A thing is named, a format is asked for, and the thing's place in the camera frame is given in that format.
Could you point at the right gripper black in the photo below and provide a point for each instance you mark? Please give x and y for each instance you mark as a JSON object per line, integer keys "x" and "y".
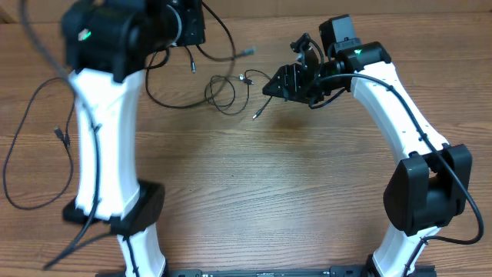
{"x": 287, "y": 78}

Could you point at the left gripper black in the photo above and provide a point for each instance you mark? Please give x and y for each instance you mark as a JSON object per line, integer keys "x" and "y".
{"x": 190, "y": 10}

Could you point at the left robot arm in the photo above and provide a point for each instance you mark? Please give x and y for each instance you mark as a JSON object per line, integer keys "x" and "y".
{"x": 107, "y": 45}

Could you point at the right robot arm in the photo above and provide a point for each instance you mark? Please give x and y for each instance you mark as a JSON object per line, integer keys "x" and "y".
{"x": 429, "y": 185}

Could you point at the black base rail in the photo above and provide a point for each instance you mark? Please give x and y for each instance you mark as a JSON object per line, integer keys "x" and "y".
{"x": 265, "y": 273}

